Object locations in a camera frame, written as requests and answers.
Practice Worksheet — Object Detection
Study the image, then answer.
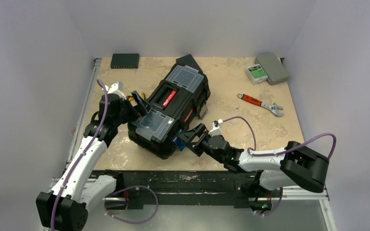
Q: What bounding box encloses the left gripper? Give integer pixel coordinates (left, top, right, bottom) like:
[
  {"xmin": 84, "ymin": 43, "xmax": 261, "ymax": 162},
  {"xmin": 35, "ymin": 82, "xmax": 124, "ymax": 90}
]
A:
[{"xmin": 114, "ymin": 91, "xmax": 152, "ymax": 126}]

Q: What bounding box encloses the black plastic toolbox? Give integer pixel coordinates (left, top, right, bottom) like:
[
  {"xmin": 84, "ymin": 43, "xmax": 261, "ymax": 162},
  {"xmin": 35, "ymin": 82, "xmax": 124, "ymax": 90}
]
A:
[{"xmin": 128, "ymin": 64, "xmax": 211, "ymax": 159}]

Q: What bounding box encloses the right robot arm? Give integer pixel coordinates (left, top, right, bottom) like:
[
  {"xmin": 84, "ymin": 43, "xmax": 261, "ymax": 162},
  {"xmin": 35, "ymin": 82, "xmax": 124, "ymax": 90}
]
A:
[{"xmin": 177, "ymin": 124, "xmax": 330, "ymax": 196}]

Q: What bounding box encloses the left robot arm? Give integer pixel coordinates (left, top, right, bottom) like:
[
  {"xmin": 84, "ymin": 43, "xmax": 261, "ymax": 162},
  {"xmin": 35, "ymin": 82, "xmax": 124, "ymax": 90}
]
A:
[{"xmin": 36, "ymin": 90, "xmax": 150, "ymax": 231}]

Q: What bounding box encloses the flat black rectangular box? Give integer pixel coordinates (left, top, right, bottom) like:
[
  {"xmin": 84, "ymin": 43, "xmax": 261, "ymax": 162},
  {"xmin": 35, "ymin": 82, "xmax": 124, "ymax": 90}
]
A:
[{"xmin": 176, "ymin": 54, "xmax": 203, "ymax": 73}]

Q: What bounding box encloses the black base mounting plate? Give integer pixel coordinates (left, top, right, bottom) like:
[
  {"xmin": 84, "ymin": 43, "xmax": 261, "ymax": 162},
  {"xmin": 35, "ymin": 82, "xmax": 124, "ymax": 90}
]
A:
[{"xmin": 104, "ymin": 170, "xmax": 282, "ymax": 212}]

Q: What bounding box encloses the green white small box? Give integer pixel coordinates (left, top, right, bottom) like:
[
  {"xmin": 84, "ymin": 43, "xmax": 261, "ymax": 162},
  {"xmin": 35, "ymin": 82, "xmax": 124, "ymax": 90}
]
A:
[{"xmin": 245, "ymin": 64, "xmax": 268, "ymax": 85}]

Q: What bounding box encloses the grey plastic case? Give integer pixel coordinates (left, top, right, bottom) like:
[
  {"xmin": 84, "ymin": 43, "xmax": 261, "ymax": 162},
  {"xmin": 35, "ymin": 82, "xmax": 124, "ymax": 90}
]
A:
[{"xmin": 255, "ymin": 52, "xmax": 291, "ymax": 85}]

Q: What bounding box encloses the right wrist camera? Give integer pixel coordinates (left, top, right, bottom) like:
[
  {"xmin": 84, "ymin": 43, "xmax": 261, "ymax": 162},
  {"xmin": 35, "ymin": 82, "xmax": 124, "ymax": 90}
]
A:
[{"xmin": 208, "ymin": 119, "xmax": 223, "ymax": 136}]

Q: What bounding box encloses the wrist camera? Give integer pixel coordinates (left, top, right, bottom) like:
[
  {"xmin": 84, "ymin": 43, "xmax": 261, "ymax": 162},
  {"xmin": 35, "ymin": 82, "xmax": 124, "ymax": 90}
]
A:
[
  {"xmin": 105, "ymin": 81, "xmax": 126, "ymax": 98},
  {"xmin": 208, "ymin": 119, "xmax": 223, "ymax": 136}
]

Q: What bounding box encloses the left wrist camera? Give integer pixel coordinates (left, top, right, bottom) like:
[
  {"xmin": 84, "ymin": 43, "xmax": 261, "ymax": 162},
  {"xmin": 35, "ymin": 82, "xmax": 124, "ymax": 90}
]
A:
[{"xmin": 105, "ymin": 81, "xmax": 126, "ymax": 98}]

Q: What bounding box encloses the black network switch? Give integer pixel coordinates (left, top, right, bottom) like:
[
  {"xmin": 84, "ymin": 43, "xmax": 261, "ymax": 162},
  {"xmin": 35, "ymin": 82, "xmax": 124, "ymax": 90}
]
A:
[{"xmin": 110, "ymin": 53, "xmax": 140, "ymax": 69}]

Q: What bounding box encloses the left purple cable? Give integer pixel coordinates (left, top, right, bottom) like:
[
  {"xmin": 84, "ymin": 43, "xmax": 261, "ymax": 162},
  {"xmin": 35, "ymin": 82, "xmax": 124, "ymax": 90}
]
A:
[{"xmin": 49, "ymin": 78, "xmax": 109, "ymax": 231}]

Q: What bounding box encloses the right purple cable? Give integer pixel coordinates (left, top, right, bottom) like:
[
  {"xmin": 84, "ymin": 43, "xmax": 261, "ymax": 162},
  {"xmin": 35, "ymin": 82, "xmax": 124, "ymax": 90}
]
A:
[{"xmin": 218, "ymin": 115, "xmax": 337, "ymax": 160}]

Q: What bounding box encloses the aluminium frame rail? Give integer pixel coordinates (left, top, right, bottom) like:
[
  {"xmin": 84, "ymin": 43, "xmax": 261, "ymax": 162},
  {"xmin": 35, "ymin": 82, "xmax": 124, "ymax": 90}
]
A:
[{"xmin": 66, "ymin": 58, "xmax": 102, "ymax": 167}]

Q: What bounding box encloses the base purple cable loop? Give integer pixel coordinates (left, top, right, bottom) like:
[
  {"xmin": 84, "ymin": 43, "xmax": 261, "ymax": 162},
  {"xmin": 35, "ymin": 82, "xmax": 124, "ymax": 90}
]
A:
[{"xmin": 104, "ymin": 186, "xmax": 159, "ymax": 224}]

